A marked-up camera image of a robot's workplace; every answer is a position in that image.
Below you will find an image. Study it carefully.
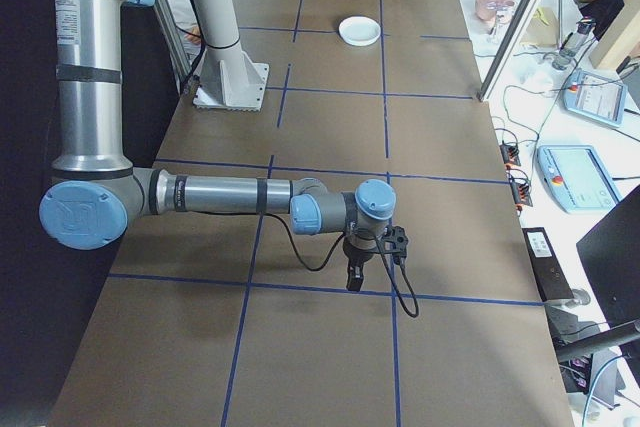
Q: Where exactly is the light blue ceramic plate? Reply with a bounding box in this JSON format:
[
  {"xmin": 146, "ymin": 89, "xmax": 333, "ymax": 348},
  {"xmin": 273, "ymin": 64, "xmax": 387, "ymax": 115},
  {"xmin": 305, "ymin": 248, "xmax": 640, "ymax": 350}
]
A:
[
  {"xmin": 341, "ymin": 34, "xmax": 381, "ymax": 48},
  {"xmin": 339, "ymin": 31, "xmax": 382, "ymax": 45}
]

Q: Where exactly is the white ceramic plate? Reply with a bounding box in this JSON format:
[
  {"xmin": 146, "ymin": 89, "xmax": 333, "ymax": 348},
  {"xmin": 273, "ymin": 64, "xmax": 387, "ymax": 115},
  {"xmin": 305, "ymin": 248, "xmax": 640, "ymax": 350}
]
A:
[{"xmin": 338, "ymin": 15, "xmax": 382, "ymax": 43}]

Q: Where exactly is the power strip with red plugs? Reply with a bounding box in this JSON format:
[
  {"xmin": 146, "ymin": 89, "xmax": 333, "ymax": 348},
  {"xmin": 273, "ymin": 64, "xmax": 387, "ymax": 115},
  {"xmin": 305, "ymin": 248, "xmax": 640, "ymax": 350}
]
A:
[
  {"xmin": 498, "ymin": 139, "xmax": 522, "ymax": 169},
  {"xmin": 506, "ymin": 169, "xmax": 535, "ymax": 209}
]

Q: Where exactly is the black box with white label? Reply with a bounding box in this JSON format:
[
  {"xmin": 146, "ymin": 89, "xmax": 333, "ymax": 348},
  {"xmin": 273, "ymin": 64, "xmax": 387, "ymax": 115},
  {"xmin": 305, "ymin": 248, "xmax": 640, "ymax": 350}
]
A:
[{"xmin": 521, "ymin": 225, "xmax": 577, "ymax": 302}]

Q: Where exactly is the white side table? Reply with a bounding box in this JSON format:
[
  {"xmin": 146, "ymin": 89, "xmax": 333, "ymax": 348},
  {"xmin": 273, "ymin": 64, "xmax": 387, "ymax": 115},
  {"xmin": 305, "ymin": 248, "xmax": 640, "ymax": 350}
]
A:
[{"xmin": 452, "ymin": 0, "xmax": 640, "ymax": 427}]

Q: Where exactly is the blue grey teach pendant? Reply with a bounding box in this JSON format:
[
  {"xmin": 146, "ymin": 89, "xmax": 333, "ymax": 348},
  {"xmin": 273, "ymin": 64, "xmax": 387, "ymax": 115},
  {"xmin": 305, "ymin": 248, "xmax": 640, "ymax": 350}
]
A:
[
  {"xmin": 561, "ymin": 67, "xmax": 629, "ymax": 129},
  {"xmin": 535, "ymin": 144, "xmax": 625, "ymax": 215}
]

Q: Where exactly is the crumpled white tissue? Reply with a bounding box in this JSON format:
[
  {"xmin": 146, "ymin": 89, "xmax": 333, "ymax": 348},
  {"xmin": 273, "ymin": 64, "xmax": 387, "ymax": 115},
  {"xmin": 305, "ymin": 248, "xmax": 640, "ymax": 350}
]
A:
[{"xmin": 521, "ymin": 68, "xmax": 553, "ymax": 93}]

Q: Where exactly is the black computer monitor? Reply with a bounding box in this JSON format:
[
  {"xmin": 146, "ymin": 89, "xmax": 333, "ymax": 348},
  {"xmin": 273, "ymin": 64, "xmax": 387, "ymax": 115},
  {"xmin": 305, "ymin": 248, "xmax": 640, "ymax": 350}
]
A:
[{"xmin": 575, "ymin": 190, "xmax": 640, "ymax": 329}]

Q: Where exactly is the pink bowl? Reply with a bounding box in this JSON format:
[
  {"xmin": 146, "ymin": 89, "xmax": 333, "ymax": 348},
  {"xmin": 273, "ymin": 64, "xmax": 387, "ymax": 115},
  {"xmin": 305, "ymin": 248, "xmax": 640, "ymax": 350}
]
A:
[{"xmin": 473, "ymin": 0, "xmax": 517, "ymax": 24}]

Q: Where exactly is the clear plastic bottle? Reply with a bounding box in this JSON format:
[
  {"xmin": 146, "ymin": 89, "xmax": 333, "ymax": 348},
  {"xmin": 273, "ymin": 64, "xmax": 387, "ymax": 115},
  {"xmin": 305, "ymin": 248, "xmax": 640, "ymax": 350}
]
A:
[{"xmin": 551, "ymin": 16, "xmax": 600, "ymax": 72}]

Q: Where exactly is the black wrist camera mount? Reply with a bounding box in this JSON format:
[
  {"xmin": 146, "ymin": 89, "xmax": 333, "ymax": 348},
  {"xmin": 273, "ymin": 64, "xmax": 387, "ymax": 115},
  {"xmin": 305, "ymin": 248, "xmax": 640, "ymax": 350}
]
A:
[{"xmin": 386, "ymin": 225, "xmax": 412, "ymax": 264}]

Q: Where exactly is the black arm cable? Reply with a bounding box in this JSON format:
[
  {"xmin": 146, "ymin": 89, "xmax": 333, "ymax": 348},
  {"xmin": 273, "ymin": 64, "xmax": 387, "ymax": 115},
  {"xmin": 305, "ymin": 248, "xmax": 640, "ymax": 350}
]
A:
[{"xmin": 259, "ymin": 211, "xmax": 420, "ymax": 319}]

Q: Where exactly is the black cable beside column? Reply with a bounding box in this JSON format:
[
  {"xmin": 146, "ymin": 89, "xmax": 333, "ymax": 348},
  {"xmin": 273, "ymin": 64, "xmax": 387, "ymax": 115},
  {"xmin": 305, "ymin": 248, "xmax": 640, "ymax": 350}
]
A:
[{"xmin": 181, "ymin": 31, "xmax": 207, "ymax": 97}]

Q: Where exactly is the metal bar V frame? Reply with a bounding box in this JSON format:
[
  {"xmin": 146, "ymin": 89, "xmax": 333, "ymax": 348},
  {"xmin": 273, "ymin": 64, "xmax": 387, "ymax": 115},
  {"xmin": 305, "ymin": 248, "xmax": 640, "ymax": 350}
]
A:
[{"xmin": 151, "ymin": 0, "xmax": 195, "ymax": 86}]

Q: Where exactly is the aluminium profile post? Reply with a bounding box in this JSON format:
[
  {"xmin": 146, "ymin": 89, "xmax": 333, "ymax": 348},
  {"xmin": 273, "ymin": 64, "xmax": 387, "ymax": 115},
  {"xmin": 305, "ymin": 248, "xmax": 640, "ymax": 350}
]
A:
[{"xmin": 472, "ymin": 0, "xmax": 572, "ymax": 104}]

